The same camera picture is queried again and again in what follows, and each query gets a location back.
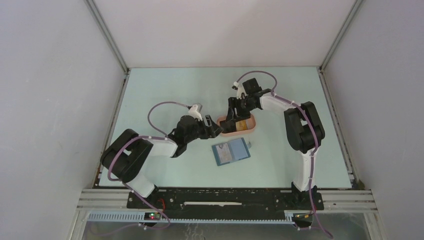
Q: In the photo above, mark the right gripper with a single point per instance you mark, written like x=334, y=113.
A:
x=233, y=102

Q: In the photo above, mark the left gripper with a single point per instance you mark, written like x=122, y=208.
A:
x=209, y=132

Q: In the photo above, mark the black card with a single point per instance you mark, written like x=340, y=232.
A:
x=228, y=127

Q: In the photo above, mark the white portrait card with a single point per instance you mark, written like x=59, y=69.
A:
x=223, y=153

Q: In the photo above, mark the blue card holder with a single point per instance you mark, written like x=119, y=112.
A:
x=239, y=147

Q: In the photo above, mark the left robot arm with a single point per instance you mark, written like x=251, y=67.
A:
x=125, y=157

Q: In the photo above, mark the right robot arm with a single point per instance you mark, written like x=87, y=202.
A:
x=303, y=126

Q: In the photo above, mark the pink oval tray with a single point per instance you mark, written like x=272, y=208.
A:
x=251, y=128

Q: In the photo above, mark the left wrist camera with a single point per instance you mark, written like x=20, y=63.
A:
x=195, y=111

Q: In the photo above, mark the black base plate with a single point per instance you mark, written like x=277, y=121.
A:
x=232, y=204

